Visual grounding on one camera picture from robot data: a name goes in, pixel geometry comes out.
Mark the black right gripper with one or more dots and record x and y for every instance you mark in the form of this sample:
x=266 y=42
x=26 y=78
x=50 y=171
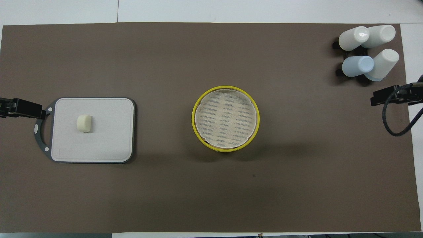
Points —
x=414 y=94

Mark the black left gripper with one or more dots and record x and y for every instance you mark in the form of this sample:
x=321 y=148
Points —
x=7 y=109

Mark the white steamed bun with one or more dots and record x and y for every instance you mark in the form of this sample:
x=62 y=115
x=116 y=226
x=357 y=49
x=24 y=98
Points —
x=84 y=123

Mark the yellow bamboo steamer lid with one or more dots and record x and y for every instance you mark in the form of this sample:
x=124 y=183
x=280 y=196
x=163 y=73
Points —
x=225 y=115

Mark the white plastic cup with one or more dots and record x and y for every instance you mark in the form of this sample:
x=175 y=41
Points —
x=381 y=34
x=385 y=64

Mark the light blue plastic cup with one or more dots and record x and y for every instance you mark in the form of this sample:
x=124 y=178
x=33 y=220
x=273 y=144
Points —
x=357 y=66

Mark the cream plastic cup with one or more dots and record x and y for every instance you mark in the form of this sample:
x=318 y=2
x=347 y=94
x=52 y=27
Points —
x=352 y=39

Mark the black cup rack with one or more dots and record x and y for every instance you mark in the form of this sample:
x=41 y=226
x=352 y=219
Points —
x=336 y=45

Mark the brown table mat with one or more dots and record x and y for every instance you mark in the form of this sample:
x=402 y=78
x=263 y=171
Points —
x=198 y=191

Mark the white cutting board grey frame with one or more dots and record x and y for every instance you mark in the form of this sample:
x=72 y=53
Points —
x=105 y=138

